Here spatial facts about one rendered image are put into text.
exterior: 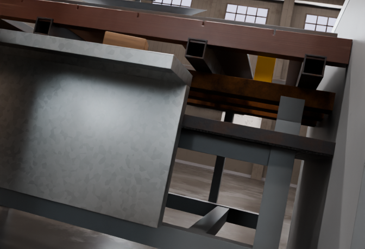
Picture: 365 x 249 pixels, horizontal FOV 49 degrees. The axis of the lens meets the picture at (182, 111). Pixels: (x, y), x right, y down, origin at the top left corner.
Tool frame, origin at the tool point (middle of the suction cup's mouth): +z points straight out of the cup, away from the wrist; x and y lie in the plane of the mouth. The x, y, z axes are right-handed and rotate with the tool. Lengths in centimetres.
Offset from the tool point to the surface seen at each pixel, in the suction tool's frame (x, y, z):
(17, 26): -23, 57, 4
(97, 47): 28.8, -6.0, 18.6
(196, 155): -1050, 179, 54
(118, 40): 20.5, -6.5, 14.5
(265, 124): -1042, 1, -70
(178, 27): 8.7, -16.6, 6.0
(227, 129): 9.3, -34.3, 29.6
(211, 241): 2, -35, 58
